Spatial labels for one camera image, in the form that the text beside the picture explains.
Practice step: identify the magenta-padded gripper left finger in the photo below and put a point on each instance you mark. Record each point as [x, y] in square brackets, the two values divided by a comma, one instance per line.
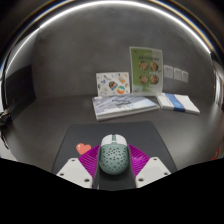
[75, 171]

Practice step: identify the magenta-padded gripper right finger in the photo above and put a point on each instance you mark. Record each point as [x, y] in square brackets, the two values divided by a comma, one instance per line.
[151, 171]

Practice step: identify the green and white perforated mouse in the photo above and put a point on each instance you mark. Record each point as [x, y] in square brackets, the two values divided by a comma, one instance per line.
[113, 155]

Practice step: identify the black mouse pad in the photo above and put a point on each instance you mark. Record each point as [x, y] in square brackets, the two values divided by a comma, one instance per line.
[140, 133]

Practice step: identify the grey printed magazine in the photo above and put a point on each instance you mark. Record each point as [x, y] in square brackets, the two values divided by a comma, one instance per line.
[123, 106]

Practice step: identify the white book with blue stripe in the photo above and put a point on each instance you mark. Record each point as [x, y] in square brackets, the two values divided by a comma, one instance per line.
[180, 103]

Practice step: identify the white illustrated sticker card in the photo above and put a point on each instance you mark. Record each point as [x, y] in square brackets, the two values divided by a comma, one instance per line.
[112, 84]

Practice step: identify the green food photo booklet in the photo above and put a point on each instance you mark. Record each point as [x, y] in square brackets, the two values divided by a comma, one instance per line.
[146, 71]

